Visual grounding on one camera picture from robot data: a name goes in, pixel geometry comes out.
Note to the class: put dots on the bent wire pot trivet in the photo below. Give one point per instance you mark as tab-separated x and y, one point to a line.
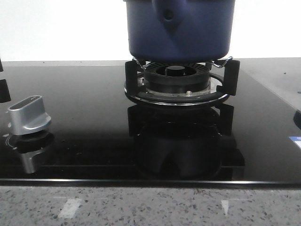
216	63

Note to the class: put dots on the blue white cooktop sticker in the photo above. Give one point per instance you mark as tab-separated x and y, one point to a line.
297	141

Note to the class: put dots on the black round gas burner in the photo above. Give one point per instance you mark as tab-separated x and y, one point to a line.
176	78

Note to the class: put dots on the silver stove control knob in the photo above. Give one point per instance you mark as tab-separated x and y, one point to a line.
28	116

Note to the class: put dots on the black pan support grate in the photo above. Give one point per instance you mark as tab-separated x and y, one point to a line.
222	84

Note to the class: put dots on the dark blue cooking pot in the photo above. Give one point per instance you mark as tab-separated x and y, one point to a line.
179	31

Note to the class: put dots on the black glass gas cooktop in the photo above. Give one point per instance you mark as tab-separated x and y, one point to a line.
97	137

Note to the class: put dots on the black left burner grate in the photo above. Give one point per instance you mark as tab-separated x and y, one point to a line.
4	91

